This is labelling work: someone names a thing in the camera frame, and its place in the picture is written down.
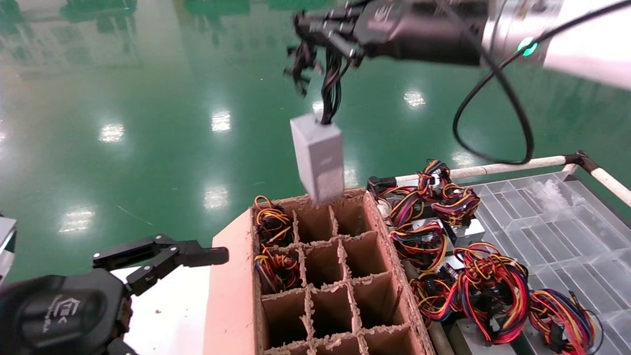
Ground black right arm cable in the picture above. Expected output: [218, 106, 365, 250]
[452, 0, 631, 166]

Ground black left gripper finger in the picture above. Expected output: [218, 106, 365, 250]
[92, 234, 230, 296]

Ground grey metal bracket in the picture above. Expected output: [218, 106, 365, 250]
[0, 217, 18, 284]

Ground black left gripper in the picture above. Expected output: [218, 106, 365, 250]
[0, 269, 138, 355]

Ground brown cardboard divider box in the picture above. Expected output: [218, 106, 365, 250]
[205, 187, 437, 355]

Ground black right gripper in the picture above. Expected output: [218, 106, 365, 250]
[294, 0, 487, 68]

